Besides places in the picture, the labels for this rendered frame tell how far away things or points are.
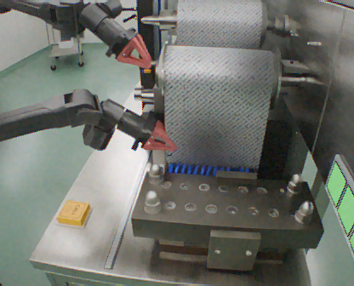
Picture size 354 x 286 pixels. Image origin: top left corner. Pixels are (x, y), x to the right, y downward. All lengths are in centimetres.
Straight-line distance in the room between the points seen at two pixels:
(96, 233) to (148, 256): 15
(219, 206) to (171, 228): 11
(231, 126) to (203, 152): 10
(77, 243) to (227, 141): 44
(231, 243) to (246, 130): 26
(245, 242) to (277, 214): 10
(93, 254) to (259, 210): 40
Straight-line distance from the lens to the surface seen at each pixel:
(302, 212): 63
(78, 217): 79
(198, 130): 69
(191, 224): 60
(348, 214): 47
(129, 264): 70
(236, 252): 63
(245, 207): 65
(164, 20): 90
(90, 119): 65
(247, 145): 71
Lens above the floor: 147
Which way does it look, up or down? 32 degrees down
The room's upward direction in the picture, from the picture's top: straight up
